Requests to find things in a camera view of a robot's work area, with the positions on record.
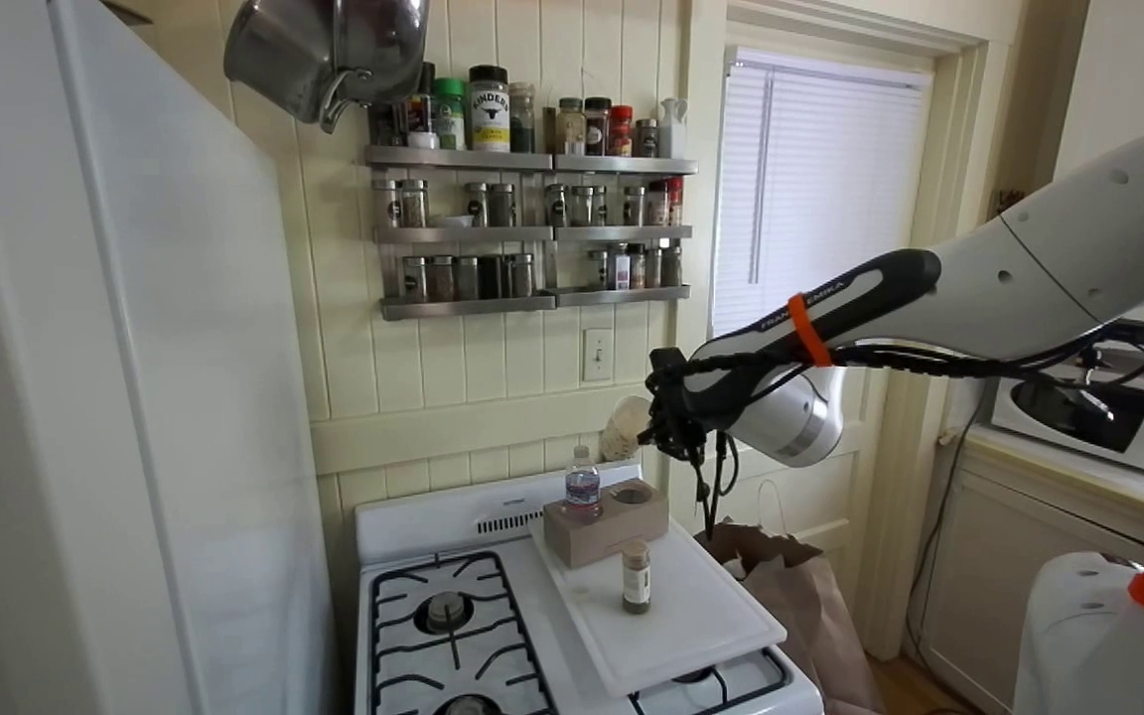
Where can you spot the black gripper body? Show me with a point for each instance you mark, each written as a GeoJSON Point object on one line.
{"type": "Point", "coordinates": [669, 418]}

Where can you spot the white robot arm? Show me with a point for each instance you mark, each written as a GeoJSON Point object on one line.
{"type": "Point", "coordinates": [1006, 301]}

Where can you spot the cardboard cupholder box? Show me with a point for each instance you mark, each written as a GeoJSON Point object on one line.
{"type": "Point", "coordinates": [625, 513]}

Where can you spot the glass spice jar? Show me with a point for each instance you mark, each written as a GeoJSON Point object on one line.
{"type": "Point", "coordinates": [635, 581]}

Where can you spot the brown paper bag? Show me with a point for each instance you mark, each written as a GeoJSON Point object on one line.
{"type": "Point", "coordinates": [800, 589]}

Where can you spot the white cutting board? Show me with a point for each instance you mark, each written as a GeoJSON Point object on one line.
{"type": "Point", "coordinates": [695, 612]}

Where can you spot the white window blind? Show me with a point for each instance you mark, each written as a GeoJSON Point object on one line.
{"type": "Point", "coordinates": [814, 174]}

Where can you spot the metal spice rack shelf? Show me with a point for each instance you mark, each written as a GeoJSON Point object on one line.
{"type": "Point", "coordinates": [470, 232]}

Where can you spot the white gas stove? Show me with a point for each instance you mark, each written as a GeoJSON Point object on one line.
{"type": "Point", "coordinates": [500, 518]}

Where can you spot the black stove grate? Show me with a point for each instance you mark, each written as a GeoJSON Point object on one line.
{"type": "Point", "coordinates": [446, 638]}

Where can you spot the large white-label spice jar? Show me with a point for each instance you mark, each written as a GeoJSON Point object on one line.
{"type": "Point", "coordinates": [490, 109]}

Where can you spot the hanging steel pan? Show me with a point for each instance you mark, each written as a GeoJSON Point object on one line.
{"type": "Point", "coordinates": [310, 59]}

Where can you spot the white refrigerator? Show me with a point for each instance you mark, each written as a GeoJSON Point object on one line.
{"type": "Point", "coordinates": [159, 541]}

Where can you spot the white wall light switch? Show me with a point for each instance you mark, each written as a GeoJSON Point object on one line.
{"type": "Point", "coordinates": [596, 357]}

